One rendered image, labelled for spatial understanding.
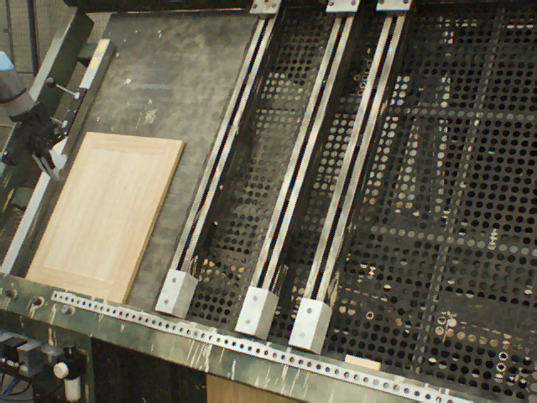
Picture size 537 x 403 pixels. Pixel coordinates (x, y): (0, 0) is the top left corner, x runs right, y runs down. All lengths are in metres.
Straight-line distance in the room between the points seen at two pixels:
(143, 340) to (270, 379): 0.43
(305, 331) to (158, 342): 0.46
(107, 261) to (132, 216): 0.16
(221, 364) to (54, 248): 0.83
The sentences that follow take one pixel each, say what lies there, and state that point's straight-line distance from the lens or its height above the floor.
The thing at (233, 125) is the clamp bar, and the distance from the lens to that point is 2.11.
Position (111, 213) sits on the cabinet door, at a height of 1.12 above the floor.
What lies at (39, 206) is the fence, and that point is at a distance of 2.52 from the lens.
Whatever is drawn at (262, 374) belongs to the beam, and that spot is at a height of 0.84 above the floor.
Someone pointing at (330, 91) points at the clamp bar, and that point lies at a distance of 2.01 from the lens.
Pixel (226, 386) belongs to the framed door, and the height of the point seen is 0.62.
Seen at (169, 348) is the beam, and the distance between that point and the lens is 1.96.
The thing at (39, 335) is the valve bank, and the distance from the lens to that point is 2.33.
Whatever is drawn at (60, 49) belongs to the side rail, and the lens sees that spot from 2.87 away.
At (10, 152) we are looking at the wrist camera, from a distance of 1.83.
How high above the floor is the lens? 1.67
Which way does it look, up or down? 14 degrees down
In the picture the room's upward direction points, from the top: straight up
